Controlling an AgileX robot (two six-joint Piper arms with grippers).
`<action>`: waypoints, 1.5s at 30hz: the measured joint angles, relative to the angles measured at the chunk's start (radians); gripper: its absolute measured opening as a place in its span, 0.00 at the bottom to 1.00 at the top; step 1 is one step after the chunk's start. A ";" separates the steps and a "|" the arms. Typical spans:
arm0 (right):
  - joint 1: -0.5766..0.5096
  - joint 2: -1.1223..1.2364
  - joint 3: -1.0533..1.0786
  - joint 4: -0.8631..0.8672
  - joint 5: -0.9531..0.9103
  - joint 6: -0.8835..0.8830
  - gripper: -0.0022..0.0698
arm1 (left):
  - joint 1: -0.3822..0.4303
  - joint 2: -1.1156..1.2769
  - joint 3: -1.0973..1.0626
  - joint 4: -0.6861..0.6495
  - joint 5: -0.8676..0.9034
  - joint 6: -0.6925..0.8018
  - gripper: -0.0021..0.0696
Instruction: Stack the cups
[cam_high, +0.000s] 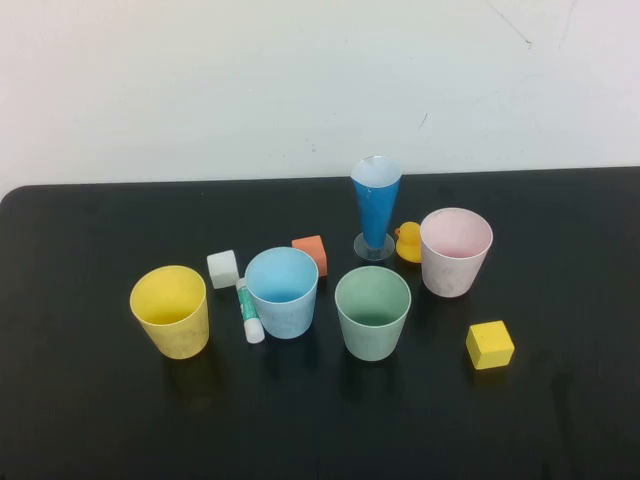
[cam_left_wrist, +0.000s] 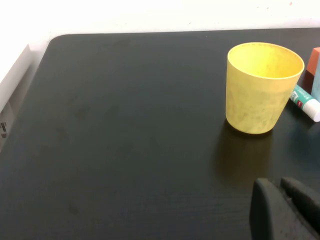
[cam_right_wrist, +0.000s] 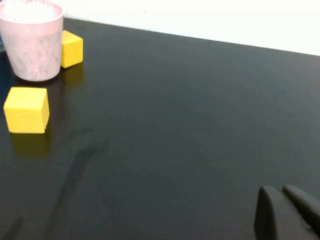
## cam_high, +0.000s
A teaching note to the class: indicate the yellow wooden cube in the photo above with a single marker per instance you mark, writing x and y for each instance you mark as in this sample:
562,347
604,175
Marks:
490,345

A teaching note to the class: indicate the green plastic cup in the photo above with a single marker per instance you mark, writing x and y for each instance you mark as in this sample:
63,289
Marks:
370,340

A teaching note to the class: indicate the light blue plastic cup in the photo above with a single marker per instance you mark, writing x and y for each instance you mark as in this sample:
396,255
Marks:
285,320

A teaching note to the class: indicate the orange cube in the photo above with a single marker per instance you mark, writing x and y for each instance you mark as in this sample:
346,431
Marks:
312,247

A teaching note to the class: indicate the yellow rubber duck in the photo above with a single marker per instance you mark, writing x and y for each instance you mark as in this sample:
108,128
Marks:
410,245

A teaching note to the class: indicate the yellow plastic cup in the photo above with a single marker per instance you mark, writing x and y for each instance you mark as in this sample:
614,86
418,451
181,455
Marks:
172,335

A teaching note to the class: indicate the blue cone glass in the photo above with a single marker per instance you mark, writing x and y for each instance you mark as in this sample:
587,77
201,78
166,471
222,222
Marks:
375,210

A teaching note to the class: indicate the green white glue stick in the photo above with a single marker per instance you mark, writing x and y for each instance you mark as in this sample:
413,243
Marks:
248,310

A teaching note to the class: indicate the white cube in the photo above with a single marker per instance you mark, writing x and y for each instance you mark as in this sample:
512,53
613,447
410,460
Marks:
222,270

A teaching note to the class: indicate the pink plastic cup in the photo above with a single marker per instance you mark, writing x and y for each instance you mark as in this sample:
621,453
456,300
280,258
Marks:
447,277

